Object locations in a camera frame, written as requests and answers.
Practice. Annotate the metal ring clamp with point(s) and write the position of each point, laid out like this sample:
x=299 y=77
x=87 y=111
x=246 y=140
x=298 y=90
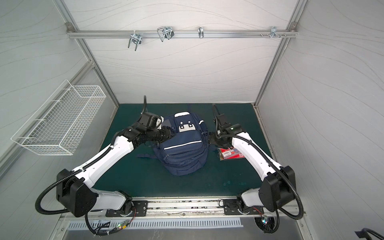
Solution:
x=201 y=32

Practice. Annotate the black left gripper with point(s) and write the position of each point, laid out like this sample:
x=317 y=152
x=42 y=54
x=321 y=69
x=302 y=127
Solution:
x=166 y=133

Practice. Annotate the navy blue student backpack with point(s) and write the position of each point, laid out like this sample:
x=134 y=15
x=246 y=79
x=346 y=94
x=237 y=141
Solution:
x=187 y=151

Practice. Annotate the white slotted cable duct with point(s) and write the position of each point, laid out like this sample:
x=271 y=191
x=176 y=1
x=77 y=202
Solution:
x=141 y=224

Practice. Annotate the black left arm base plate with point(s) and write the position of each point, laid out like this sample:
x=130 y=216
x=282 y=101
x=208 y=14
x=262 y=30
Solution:
x=137 y=208

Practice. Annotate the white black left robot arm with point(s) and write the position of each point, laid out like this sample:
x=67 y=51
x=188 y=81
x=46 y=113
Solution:
x=77 y=194

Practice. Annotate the metal u-bolt clamp left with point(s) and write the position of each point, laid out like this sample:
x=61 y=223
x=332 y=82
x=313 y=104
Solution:
x=135 y=40

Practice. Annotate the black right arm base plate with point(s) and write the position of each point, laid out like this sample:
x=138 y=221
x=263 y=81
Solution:
x=234 y=207

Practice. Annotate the white wire basket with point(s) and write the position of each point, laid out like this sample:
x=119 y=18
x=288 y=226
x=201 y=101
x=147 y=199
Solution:
x=57 y=127

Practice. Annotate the metal u-bolt clamp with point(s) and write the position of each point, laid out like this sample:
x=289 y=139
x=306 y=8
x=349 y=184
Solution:
x=135 y=40
x=165 y=32

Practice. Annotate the aluminium crossbar rail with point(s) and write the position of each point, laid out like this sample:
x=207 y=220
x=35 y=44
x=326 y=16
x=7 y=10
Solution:
x=179 y=34

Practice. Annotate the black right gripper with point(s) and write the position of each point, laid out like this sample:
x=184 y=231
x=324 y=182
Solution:
x=214 y=139

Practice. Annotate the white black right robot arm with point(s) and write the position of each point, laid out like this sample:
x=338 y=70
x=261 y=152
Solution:
x=278 y=183

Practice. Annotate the metal u-bolt clamp middle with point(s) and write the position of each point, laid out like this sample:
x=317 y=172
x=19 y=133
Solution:
x=165 y=32

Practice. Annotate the metal bracket clamp right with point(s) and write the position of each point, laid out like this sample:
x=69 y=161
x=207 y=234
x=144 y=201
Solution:
x=273 y=34

